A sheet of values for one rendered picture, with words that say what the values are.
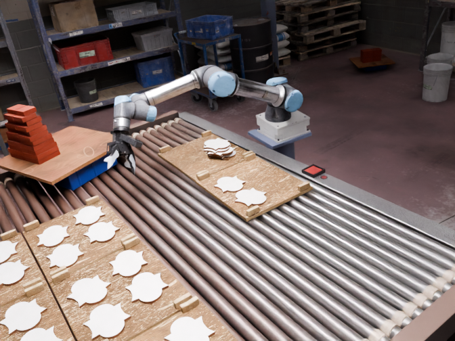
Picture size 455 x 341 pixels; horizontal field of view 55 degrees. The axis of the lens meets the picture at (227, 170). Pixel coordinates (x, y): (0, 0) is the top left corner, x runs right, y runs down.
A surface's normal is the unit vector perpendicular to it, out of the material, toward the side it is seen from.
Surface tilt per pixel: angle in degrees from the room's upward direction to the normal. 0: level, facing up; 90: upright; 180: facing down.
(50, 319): 0
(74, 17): 89
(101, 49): 90
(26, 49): 90
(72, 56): 90
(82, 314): 0
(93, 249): 0
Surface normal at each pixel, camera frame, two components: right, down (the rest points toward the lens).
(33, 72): 0.47, 0.37
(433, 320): -0.11, -0.87
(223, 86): 0.26, 0.44
